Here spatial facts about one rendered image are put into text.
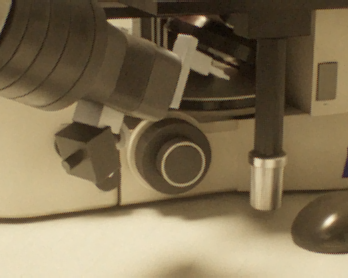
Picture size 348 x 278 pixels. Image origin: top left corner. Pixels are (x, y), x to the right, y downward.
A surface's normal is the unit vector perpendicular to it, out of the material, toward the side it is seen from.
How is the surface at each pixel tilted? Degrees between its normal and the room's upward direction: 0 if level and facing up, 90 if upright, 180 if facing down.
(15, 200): 90
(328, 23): 90
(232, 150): 90
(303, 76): 90
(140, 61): 82
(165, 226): 0
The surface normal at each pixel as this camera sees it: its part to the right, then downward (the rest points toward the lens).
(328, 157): 0.12, 0.11
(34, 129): 0.35, 0.26
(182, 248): 0.00, -0.96
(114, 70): 0.85, 0.22
